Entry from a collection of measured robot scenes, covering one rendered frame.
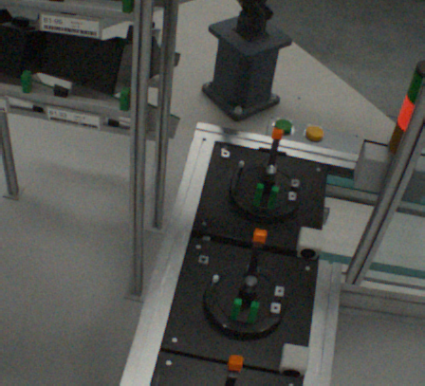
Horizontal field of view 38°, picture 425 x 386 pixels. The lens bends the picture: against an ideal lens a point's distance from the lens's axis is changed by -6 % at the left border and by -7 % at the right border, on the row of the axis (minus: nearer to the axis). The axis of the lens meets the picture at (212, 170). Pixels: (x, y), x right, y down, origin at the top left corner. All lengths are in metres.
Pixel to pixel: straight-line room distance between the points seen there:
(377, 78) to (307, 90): 1.68
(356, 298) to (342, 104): 0.65
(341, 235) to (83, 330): 0.54
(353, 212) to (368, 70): 2.11
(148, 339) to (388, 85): 2.50
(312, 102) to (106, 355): 0.87
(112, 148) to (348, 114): 0.61
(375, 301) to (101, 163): 0.67
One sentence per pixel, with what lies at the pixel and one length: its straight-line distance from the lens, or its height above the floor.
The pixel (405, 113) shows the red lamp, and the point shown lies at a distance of 0.93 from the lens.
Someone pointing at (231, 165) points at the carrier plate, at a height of 0.97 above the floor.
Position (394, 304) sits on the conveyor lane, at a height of 0.92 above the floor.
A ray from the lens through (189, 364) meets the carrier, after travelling 1.03.
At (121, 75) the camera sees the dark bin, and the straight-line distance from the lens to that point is 0.92.
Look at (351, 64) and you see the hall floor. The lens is 3.40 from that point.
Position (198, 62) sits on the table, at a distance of 1.74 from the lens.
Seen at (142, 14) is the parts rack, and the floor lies 1.47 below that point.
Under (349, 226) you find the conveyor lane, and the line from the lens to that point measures 1.32.
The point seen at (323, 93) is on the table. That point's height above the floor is 0.86.
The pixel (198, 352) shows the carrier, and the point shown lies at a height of 0.97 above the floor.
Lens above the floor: 1.89
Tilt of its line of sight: 46 degrees down
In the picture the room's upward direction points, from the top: 8 degrees clockwise
